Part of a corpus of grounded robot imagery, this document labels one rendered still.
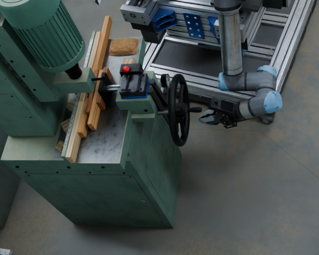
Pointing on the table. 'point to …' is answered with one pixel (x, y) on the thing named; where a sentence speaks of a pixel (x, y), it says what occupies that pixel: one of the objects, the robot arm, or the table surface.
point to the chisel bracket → (77, 85)
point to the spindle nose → (74, 72)
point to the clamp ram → (107, 88)
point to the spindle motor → (45, 32)
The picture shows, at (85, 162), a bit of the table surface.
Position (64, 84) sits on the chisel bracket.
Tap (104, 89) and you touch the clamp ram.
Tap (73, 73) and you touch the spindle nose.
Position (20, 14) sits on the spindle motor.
